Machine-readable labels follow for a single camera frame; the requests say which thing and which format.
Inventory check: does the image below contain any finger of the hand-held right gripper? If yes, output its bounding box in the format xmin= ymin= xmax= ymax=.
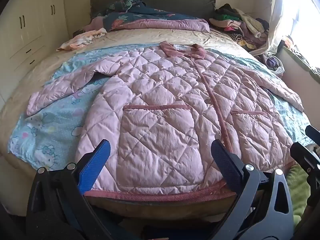
xmin=290 ymin=142 xmax=320 ymax=200
xmin=305 ymin=125 xmax=320 ymax=141

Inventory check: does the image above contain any cream wardrobe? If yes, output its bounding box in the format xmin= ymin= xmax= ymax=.
xmin=0 ymin=0 xmax=66 ymax=83

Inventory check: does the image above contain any blue cartoon print sheet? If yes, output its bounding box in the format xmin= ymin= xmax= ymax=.
xmin=7 ymin=44 xmax=316 ymax=171

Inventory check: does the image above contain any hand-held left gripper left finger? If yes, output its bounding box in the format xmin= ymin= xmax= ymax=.
xmin=26 ymin=139 xmax=118 ymax=240

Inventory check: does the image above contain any bag of clothes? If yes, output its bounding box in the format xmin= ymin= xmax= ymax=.
xmin=259 ymin=52 xmax=286 ymax=76

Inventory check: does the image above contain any dark floral quilt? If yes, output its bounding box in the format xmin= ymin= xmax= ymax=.
xmin=100 ymin=0 xmax=211 ymax=33

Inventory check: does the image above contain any bed with beige sheet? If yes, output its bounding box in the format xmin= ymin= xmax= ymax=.
xmin=0 ymin=26 xmax=320 ymax=222

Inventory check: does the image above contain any pink pillow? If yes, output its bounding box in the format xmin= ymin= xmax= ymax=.
xmin=84 ymin=16 xmax=108 ymax=32

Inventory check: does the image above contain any person's green fleece robe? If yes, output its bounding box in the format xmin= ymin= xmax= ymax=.
xmin=286 ymin=165 xmax=312 ymax=222

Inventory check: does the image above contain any pink quilted jacket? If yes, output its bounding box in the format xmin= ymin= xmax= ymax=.
xmin=26 ymin=41 xmax=304 ymax=202

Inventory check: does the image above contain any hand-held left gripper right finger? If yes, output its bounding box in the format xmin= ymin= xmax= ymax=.
xmin=211 ymin=139 xmax=294 ymax=240

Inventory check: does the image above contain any cream curtain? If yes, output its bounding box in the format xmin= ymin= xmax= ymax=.
xmin=250 ymin=0 xmax=302 ymax=57

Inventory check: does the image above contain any peach and white cloth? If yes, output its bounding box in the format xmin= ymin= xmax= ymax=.
xmin=58 ymin=28 xmax=108 ymax=51

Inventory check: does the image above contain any grey padded headboard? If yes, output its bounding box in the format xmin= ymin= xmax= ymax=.
xmin=89 ymin=0 xmax=217 ymax=23

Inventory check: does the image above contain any window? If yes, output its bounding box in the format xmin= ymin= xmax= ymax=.
xmin=282 ymin=0 xmax=320 ymax=45

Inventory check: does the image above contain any pile of mixed clothes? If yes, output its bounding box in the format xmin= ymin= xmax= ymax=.
xmin=209 ymin=3 xmax=273 ymax=53

